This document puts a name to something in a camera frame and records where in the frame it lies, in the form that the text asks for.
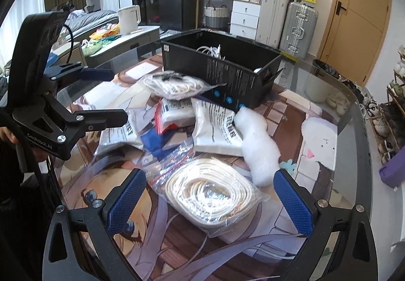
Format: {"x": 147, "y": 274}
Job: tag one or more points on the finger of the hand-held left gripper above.
{"x": 98, "y": 74}
{"x": 104, "y": 118}

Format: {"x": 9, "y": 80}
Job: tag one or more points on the black cardboard box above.
{"x": 221, "y": 75}

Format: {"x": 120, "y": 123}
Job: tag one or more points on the green plastic bag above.
{"x": 93, "y": 47}

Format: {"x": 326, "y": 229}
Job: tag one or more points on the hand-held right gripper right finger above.
{"x": 294, "y": 205}

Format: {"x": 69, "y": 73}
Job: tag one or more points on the grey top low cabinet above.
{"x": 126, "y": 47}

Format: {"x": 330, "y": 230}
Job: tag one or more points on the black white patterned rug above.
{"x": 169, "y": 32}

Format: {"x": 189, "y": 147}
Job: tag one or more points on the printed table mat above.
{"x": 95, "y": 179}

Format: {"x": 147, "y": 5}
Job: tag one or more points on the red white packet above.
{"x": 177, "y": 110}

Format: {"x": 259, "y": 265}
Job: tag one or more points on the white suitcase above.
{"x": 272, "y": 18}

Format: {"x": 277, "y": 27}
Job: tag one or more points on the person's left hand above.
{"x": 8, "y": 136}

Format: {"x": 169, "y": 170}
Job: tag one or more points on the person's left forearm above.
{"x": 15, "y": 179}

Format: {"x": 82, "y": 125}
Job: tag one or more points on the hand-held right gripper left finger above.
{"x": 126, "y": 202}

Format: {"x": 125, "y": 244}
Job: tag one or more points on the wooden shoe rack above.
{"x": 388, "y": 91}

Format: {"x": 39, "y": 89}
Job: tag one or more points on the group of assorted shoes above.
{"x": 379, "y": 124}

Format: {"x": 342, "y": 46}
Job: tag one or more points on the white electric kettle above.
{"x": 128, "y": 20}

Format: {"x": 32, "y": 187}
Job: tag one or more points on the bed with grey bedding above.
{"x": 91, "y": 20}

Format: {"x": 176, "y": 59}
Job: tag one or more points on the silver suitcase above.
{"x": 297, "y": 28}

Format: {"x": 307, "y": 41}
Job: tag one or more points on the wooden door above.
{"x": 354, "y": 15}

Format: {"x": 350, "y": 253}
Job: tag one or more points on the white printed packet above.
{"x": 215, "y": 132}
{"x": 120, "y": 138}

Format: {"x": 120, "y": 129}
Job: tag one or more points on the yellow plastic bag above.
{"x": 101, "y": 34}

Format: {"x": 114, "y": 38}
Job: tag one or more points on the purple bag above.
{"x": 394, "y": 170}

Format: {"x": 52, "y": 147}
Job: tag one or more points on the white office chair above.
{"x": 89, "y": 4}

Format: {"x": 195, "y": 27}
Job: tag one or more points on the white trash bin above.
{"x": 319, "y": 88}

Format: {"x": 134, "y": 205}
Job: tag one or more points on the grey white laundry basket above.
{"x": 215, "y": 17}

